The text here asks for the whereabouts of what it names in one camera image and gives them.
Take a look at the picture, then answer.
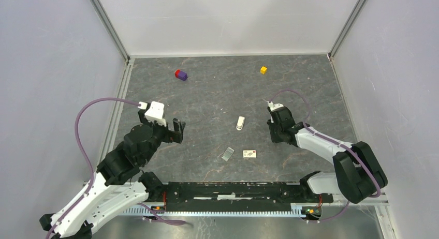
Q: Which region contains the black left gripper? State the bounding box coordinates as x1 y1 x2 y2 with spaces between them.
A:
140 109 186 165

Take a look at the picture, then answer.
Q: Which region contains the staple tray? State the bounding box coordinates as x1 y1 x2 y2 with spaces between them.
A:
221 147 235 161

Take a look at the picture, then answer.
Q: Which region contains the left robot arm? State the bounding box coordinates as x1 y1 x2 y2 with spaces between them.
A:
39 118 185 238

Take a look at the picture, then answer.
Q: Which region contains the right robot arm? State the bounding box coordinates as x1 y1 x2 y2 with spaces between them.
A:
267 102 388 204

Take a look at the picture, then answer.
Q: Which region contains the red and purple block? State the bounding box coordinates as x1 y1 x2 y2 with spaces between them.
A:
174 69 188 81

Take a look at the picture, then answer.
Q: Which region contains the yellow cube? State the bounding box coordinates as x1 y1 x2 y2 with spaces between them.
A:
260 66 268 74

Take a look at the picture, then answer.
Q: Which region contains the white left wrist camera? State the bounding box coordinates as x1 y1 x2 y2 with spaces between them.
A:
138 101 167 127

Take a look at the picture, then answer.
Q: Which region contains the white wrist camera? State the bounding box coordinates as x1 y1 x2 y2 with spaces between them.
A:
138 101 167 127
267 101 284 124

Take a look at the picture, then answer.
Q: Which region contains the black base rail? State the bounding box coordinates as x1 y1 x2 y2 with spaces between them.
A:
147 182 333 212

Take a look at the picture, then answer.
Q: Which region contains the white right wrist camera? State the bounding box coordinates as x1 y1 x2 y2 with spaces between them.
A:
267 101 284 124

